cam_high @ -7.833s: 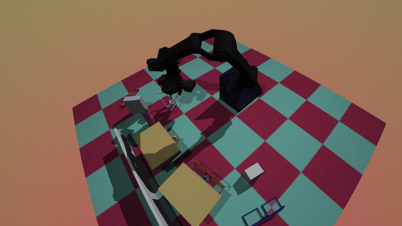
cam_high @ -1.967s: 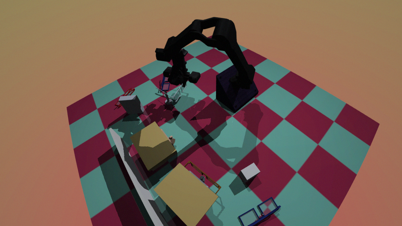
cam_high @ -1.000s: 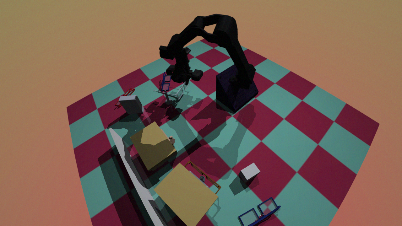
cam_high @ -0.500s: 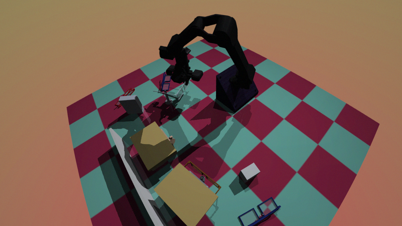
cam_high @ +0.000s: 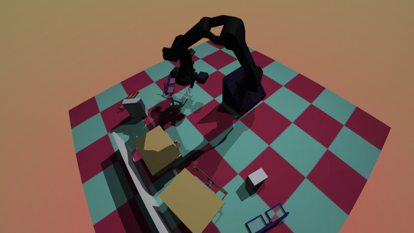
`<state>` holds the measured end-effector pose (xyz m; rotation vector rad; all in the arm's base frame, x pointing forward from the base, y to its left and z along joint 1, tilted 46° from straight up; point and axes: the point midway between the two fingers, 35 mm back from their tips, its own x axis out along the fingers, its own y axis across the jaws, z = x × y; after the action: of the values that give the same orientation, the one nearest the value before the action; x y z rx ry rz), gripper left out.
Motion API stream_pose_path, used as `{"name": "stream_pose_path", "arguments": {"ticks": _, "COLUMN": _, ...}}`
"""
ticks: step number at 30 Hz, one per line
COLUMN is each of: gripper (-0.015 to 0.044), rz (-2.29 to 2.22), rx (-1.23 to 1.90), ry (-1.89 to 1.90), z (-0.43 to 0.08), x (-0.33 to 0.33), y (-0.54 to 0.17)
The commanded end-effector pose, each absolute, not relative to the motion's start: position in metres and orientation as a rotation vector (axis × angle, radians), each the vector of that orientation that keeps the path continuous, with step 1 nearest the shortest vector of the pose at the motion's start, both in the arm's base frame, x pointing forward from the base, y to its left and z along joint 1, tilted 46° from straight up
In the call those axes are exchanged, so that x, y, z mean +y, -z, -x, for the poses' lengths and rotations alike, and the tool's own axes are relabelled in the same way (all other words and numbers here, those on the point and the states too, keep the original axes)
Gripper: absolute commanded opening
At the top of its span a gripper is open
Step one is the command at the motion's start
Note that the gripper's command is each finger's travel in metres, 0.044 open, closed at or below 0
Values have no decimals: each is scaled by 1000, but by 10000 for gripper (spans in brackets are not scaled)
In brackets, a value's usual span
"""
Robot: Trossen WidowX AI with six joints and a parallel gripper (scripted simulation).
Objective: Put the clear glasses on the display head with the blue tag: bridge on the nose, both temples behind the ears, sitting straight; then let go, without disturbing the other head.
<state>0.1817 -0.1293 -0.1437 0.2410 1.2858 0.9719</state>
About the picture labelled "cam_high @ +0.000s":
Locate blue-framed glasses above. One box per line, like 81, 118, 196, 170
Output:
166, 74, 176, 94

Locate dark grey rectangular panel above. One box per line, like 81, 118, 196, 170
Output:
112, 132, 174, 233

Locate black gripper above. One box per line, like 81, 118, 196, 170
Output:
170, 61, 209, 88

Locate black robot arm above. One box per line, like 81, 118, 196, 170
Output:
162, 15, 263, 93

